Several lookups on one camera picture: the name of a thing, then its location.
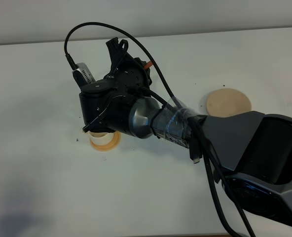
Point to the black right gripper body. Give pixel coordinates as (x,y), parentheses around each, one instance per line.
(127,75)

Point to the brown clay teapot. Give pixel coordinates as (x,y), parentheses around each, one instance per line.
(148,65)

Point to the white teacup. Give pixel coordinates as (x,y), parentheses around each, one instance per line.
(99,138)

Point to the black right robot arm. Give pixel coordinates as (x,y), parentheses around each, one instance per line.
(250,154)

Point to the beige round teapot coaster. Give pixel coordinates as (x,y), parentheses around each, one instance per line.
(227,102)

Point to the orange coaster near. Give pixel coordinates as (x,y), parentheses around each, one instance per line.
(115,141)

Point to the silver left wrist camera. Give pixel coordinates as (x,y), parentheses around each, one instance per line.
(82,75)

